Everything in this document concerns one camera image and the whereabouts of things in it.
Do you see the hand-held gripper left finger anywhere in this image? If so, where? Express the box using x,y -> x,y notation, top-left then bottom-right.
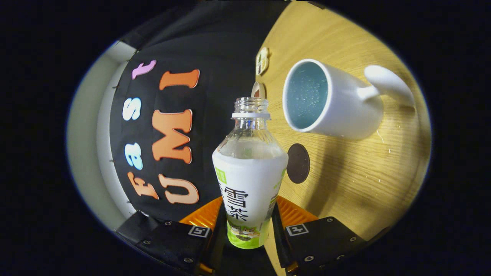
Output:
134,197 -> 227,276

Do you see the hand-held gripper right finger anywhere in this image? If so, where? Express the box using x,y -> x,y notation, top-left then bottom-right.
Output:
270,195 -> 391,276

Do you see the clear juice bottle white label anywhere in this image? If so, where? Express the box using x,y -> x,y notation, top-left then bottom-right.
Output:
212,97 -> 289,250

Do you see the dark brown round coaster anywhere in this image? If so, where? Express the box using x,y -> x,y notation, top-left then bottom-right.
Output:
287,143 -> 310,184

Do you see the white cup with handle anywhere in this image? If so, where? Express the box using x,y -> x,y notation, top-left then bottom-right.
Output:
283,59 -> 415,140

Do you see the wooden table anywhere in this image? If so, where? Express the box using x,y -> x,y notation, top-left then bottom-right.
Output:
255,2 -> 432,276

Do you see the small white patterned dish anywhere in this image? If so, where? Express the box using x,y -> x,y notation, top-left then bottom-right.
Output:
256,47 -> 270,76

